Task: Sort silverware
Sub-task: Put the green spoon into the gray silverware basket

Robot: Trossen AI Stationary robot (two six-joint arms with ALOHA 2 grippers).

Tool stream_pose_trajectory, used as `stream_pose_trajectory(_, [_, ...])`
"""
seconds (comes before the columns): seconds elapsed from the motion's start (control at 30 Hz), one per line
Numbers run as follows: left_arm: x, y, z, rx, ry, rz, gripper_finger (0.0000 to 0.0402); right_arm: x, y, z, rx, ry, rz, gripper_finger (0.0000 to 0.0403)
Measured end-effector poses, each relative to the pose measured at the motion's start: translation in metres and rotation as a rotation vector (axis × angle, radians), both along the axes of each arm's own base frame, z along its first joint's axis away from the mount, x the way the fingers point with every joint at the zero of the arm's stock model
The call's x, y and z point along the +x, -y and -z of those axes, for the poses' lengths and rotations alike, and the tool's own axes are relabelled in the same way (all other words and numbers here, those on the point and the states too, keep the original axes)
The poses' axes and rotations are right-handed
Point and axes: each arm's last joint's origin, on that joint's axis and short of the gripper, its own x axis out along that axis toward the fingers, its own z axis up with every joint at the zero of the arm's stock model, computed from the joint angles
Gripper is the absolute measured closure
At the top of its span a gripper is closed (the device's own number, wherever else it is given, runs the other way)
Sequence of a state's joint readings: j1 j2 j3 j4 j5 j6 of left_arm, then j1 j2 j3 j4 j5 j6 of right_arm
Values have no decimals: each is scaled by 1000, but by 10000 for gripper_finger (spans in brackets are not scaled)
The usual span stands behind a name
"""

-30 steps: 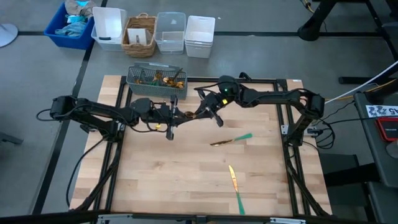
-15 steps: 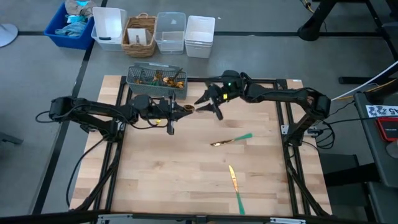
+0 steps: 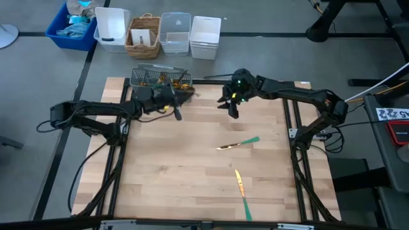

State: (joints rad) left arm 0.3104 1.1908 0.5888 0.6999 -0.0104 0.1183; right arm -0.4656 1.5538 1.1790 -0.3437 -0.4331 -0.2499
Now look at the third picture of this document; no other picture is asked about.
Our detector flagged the black stand frame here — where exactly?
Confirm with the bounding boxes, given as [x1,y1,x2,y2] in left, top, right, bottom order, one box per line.
[305,0,409,88]

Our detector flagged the white cardboard box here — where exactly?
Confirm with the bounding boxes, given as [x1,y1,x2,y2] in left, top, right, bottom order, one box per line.
[130,28,157,48]

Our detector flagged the white printed label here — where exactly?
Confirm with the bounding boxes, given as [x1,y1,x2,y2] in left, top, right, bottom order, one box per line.
[375,107,409,122]

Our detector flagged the grey round object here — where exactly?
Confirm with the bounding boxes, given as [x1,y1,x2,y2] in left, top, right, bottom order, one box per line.
[396,143,409,164]

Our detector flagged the red cased tablet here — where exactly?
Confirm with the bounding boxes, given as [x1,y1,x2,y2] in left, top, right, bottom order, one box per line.
[384,120,409,147]

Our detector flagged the black desk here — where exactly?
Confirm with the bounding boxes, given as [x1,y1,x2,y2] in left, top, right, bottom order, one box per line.
[363,92,409,194]

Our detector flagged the wicker basket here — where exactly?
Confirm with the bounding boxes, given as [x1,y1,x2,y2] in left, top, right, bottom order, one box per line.
[124,12,162,60]

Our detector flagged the blue cloth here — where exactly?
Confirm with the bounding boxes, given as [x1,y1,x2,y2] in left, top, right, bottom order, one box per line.
[56,21,90,39]

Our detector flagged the black stand foot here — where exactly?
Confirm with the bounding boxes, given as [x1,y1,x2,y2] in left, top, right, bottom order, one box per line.
[0,135,25,150]

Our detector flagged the grey mesh cutlery basket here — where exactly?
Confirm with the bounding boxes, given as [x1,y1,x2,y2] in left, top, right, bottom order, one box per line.
[129,63,196,96]

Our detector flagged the yellow floor cable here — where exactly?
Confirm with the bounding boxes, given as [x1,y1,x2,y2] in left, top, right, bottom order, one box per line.
[347,81,409,104]

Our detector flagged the blue plastic bin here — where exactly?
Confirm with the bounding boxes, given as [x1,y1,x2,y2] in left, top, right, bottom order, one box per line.
[45,2,99,52]

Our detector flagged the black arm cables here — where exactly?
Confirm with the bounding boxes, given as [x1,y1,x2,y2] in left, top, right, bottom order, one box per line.
[319,105,367,155]

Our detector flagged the dark brown cloth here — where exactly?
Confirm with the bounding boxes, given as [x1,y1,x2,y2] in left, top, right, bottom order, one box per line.
[66,0,100,19]

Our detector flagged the black table frame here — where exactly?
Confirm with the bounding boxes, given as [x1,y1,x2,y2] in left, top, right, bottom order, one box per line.
[72,77,342,224]

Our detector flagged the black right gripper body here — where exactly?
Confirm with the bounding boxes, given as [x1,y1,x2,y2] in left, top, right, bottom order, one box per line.
[222,67,258,120]

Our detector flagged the clear plastic bin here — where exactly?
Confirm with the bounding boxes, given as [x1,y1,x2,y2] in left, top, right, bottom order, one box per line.
[158,11,192,57]

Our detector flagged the teal cloth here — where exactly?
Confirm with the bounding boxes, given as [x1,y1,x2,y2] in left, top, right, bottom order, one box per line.
[67,15,90,25]

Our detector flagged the black front beam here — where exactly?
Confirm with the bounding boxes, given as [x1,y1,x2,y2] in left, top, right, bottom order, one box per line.
[0,214,409,230]

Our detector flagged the white cable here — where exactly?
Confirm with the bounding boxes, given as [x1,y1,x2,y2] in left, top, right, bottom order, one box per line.
[344,62,409,102]

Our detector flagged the white plastic bin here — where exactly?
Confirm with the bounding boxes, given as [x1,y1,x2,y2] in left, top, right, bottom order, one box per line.
[93,6,132,54]

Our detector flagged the black floor cable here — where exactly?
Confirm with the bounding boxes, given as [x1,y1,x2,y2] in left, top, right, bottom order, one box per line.
[67,140,109,214]

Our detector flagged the white stacked bin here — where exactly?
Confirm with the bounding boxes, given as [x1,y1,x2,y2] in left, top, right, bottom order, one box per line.
[189,15,222,61]

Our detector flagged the white round stand base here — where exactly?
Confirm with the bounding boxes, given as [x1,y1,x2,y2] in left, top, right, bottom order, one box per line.
[0,24,19,50]

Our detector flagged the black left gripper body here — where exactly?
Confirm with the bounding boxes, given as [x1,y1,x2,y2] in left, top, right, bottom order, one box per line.
[133,83,183,121]

